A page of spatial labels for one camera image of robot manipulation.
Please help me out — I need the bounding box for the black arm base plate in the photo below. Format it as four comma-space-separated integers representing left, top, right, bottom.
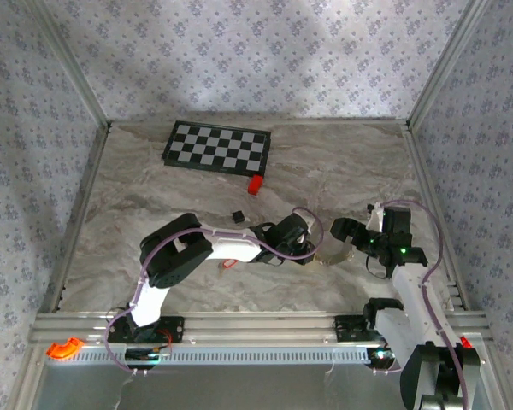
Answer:
109, 314, 186, 345
333, 314, 390, 343

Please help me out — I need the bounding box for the thin black cable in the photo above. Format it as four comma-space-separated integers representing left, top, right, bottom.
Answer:
365, 255, 391, 280

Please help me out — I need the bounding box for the circuit board with red wires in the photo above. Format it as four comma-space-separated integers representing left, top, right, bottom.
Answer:
123, 328, 174, 365

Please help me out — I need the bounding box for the circuit board with green light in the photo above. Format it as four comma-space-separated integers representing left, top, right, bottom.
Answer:
367, 348, 397, 369

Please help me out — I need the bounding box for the grey slotted cable duct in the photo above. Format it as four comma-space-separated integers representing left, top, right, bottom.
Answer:
79, 343, 375, 366

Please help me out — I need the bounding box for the orange curved plastic part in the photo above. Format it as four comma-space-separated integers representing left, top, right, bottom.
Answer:
45, 336, 86, 360

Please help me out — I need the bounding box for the black grey chessboard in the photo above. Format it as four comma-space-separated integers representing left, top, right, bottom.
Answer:
161, 120, 272, 176

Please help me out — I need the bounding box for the aluminium frame post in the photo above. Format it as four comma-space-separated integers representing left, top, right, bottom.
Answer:
481, 337, 513, 410
2, 343, 43, 410
407, 0, 496, 128
27, 0, 113, 129

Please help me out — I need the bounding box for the purple cable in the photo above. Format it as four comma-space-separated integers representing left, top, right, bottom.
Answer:
104, 206, 326, 377
374, 198, 471, 407

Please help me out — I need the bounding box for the aluminium frame rail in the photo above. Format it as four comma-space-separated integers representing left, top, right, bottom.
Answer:
42, 122, 113, 315
404, 122, 469, 313
29, 311, 495, 345
109, 112, 411, 129

